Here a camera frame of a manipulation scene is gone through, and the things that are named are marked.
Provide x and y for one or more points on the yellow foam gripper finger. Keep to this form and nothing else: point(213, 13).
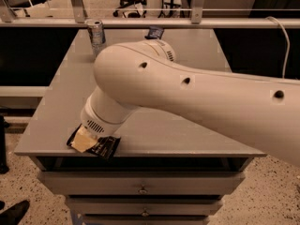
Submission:
point(83, 139)

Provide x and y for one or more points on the black chocolate rxbar wrapper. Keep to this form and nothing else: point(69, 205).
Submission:
point(104, 148)

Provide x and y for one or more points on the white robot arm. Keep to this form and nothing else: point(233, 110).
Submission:
point(261, 112)

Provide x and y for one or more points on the blue blueberry rxbar wrapper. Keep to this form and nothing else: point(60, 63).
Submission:
point(155, 33)

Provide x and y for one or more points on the top drawer with knob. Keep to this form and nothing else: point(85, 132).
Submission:
point(141, 183)

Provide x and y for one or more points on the drawer with knob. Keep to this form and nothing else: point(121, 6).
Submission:
point(159, 206)
point(141, 183)

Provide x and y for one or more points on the middle drawer with knob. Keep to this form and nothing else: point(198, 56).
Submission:
point(159, 206)

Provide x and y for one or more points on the dark object at left edge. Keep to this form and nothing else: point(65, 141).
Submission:
point(3, 156)

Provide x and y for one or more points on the grey drawer cabinet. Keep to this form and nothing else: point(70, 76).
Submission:
point(151, 141)

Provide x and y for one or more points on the black shoe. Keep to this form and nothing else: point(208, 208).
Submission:
point(15, 213)

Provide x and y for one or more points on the silver energy drink can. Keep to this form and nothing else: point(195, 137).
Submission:
point(97, 36)

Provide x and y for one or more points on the metal railing beam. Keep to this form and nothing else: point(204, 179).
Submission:
point(206, 23)

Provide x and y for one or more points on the black rolling chair base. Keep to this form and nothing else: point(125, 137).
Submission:
point(131, 3)

